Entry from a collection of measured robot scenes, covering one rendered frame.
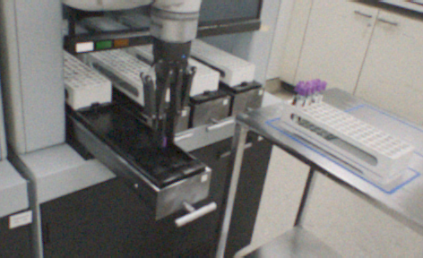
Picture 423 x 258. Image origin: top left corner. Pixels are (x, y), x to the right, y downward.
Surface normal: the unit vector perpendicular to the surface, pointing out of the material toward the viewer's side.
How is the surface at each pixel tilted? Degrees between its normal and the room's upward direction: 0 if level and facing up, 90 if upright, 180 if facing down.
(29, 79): 90
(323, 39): 90
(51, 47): 90
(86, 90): 90
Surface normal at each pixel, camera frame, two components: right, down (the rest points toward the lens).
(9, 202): 0.68, 0.42
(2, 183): 0.13, -0.87
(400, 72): -0.73, 0.23
